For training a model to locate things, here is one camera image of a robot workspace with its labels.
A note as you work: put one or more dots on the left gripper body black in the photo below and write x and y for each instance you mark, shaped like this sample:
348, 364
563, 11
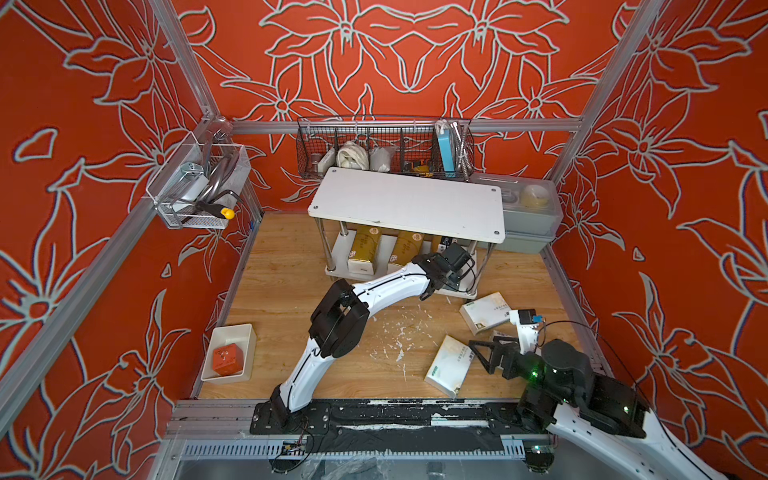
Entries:
451, 279

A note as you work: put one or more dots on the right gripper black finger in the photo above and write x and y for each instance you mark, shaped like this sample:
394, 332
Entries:
477, 346
495, 358

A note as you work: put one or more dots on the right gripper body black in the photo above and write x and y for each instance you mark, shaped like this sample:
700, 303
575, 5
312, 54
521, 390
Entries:
531, 370

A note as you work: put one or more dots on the gold tissue pack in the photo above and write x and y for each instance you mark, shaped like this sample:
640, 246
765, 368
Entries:
407, 246
362, 255
439, 243

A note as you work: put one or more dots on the white tissue pack front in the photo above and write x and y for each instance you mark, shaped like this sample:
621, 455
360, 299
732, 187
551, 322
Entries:
450, 367

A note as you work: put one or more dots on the white tissue pack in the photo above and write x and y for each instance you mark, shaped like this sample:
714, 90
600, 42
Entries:
485, 313
450, 367

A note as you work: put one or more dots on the white tissue pack back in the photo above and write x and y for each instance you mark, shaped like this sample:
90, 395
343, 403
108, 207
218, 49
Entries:
485, 313

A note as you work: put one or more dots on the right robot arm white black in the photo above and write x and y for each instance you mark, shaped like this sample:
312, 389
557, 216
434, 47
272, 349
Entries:
603, 416

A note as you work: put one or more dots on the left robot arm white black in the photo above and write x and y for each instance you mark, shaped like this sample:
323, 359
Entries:
339, 320

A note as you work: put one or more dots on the white two-tier shelf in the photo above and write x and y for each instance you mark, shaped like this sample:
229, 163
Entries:
346, 199

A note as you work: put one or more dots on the grey plastic storage box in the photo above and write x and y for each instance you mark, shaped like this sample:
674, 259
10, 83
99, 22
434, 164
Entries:
527, 231

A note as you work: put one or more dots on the tape roll in box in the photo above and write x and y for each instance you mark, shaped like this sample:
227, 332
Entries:
535, 197

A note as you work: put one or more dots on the blue box in basket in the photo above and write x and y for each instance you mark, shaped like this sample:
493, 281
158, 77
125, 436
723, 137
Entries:
445, 135

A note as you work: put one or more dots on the white cloth roll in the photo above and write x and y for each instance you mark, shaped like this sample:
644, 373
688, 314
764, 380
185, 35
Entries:
352, 156

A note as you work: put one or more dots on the white tray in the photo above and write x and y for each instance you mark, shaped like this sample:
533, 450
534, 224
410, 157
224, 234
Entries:
244, 336

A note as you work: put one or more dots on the red cube object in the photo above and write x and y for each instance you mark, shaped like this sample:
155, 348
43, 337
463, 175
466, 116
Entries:
227, 360

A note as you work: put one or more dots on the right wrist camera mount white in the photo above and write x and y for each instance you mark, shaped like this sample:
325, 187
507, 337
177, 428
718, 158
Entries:
528, 325

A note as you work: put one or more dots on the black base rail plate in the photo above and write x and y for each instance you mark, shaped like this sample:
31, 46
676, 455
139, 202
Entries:
320, 416

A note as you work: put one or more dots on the black wire basket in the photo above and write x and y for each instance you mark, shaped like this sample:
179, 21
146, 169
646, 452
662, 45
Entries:
396, 145

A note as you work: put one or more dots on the yellow handled tool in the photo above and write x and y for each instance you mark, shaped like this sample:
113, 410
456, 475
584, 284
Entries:
216, 210

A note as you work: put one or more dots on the clear plastic wall bin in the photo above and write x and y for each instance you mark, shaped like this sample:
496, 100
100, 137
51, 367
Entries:
211, 171

